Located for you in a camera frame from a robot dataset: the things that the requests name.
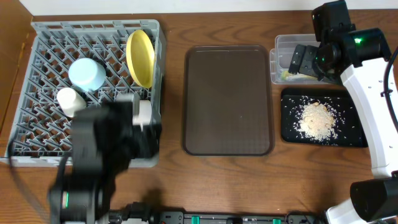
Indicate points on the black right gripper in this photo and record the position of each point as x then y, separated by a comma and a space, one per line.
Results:
295, 55

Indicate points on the green snack wrapper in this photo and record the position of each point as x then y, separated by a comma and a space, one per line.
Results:
289, 77

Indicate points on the pile of leftover rice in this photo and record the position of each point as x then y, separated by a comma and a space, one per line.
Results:
318, 120

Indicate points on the yellow plastic plate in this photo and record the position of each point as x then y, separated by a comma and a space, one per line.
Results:
140, 58

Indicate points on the white bowl with rice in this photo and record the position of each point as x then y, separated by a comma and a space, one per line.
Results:
144, 115

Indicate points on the light blue bowl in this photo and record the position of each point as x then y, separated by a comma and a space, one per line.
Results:
87, 74

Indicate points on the cream white cup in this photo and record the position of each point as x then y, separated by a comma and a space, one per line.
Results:
70, 101

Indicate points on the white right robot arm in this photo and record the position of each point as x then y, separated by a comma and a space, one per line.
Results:
362, 62

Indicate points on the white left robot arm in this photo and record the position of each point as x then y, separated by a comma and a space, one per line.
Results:
105, 140

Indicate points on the clear plastic waste bin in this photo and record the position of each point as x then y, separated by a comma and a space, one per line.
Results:
281, 55

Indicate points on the black food waste tray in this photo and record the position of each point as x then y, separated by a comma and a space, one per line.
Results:
351, 102

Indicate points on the dark brown serving tray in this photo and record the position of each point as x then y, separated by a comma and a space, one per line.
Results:
227, 101

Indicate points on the grey plastic dish rack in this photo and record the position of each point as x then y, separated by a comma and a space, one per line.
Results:
40, 133

